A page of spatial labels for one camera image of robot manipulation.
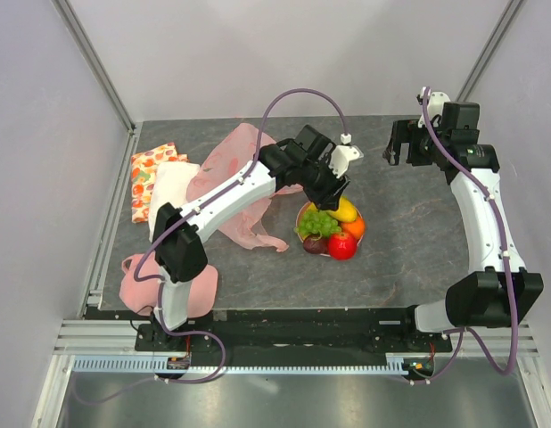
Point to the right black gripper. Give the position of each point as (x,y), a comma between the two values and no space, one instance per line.
(407,131)

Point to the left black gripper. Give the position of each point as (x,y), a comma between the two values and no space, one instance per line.
(328,199)

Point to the yellow fake mango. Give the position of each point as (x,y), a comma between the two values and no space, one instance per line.
(346,211)

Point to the green fake grapes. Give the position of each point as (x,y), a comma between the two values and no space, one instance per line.
(318,223)

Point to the fake orange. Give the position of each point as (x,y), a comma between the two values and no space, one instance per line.
(356,228)

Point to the dark purple fake plum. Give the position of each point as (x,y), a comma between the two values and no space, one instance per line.
(315,244)

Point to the red fake fruit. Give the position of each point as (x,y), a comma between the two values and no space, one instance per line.
(342,246)

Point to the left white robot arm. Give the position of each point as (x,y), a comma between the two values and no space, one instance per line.
(310,160)

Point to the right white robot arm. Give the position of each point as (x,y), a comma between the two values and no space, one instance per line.
(498,290)

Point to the pink plate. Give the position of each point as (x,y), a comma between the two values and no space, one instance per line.
(332,234)

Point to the white cloth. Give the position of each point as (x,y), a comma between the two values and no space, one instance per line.
(171,183)

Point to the floral orange cloth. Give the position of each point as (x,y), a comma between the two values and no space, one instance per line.
(144,167)

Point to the pink baseball cap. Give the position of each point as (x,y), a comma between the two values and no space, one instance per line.
(141,298)

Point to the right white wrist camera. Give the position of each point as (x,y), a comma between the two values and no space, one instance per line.
(434,102)

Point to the right aluminium frame post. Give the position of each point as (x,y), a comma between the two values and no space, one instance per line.
(493,42)

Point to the aluminium frame post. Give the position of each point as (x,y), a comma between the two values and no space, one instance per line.
(493,42)
(94,62)

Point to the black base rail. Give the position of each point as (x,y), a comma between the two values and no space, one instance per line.
(378,330)

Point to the grey cable duct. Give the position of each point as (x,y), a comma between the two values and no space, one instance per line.
(152,365)

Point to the left aluminium frame post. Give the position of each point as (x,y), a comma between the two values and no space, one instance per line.
(94,62)

